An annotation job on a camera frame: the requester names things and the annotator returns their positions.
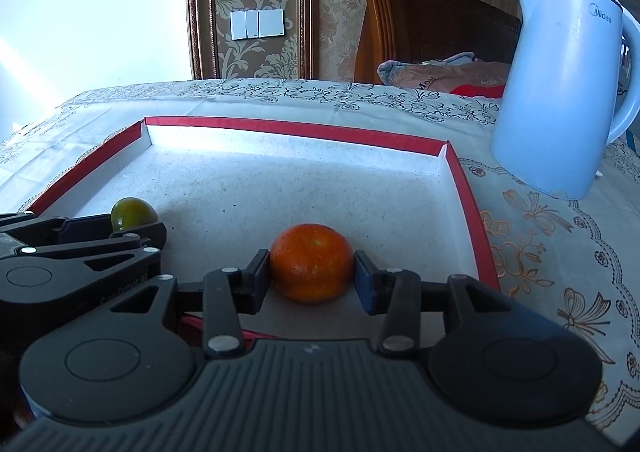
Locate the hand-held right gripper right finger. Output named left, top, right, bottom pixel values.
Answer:
left=352, top=249, right=521, bottom=355

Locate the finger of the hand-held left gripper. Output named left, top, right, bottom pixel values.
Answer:
left=0, top=212, right=114, bottom=248
left=0, top=223, right=168, bottom=279

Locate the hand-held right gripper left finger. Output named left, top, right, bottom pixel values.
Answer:
left=107, top=248, right=273, bottom=358

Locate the green tangerine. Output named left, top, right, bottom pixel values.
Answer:
left=110, top=197, right=158, bottom=234

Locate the orange tangerine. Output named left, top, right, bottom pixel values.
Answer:
left=270, top=223, right=355, bottom=304

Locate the red shallow cardboard box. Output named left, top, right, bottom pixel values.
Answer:
left=27, top=116, right=501, bottom=343

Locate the white floral tablecloth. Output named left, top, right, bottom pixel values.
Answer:
left=0, top=78, right=640, bottom=433

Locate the pink and grey blanket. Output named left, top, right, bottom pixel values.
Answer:
left=376, top=52, right=512, bottom=95

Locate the red cloth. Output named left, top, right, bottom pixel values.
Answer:
left=449, top=84, right=506, bottom=99

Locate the light blue electric kettle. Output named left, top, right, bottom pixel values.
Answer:
left=489, top=0, right=640, bottom=201

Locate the white wall light switch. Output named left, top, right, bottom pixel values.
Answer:
left=230, top=8, right=286, bottom=40

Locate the brown wall moulding frame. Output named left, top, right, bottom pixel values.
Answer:
left=185, top=0, right=314, bottom=81

